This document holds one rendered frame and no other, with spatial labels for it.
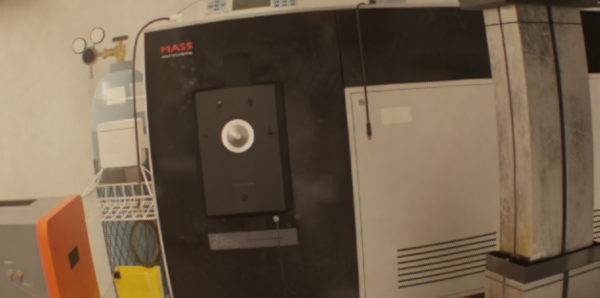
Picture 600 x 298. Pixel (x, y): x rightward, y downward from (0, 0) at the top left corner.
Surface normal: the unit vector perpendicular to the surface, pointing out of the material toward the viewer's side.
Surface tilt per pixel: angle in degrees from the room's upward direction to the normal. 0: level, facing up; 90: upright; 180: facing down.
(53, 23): 90
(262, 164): 90
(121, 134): 90
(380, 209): 90
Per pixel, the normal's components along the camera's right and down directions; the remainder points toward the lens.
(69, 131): 0.09, 0.05
